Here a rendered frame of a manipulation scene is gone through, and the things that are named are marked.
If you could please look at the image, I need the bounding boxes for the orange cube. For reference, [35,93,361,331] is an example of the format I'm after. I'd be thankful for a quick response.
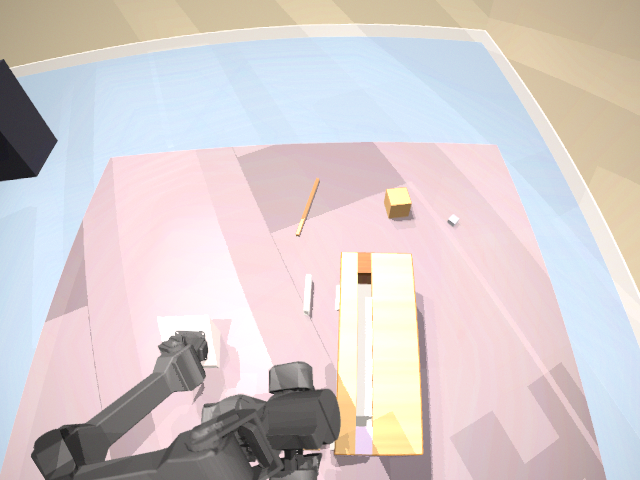
[384,187,412,218]

